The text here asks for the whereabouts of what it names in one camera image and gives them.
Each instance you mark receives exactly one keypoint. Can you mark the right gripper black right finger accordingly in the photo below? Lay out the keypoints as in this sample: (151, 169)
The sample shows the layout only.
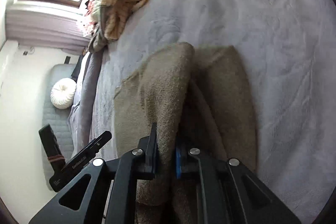
(226, 191)

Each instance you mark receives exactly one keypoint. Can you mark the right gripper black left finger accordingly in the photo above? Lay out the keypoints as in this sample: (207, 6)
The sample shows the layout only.
(92, 190)

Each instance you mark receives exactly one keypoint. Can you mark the brown knit sweater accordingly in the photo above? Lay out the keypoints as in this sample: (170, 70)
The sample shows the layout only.
(199, 96)

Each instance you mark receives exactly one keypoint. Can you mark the grey quilted headboard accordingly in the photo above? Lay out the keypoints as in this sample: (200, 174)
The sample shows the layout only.
(57, 118)

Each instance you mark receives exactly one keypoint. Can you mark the folded lavender fleece blanket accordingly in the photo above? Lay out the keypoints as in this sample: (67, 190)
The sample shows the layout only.
(80, 117)

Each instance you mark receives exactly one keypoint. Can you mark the round white pleated cushion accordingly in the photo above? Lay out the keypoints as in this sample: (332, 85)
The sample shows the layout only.
(62, 93)

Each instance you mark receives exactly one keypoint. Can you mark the lavender pleated curtain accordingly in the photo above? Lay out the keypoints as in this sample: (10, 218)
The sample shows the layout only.
(45, 27)

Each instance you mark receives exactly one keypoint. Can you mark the pink patterned cloth pile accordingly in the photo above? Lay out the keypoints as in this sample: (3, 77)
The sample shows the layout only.
(90, 18)

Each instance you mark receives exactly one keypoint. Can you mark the lavender embossed fleece bedspread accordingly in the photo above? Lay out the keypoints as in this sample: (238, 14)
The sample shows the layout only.
(288, 51)

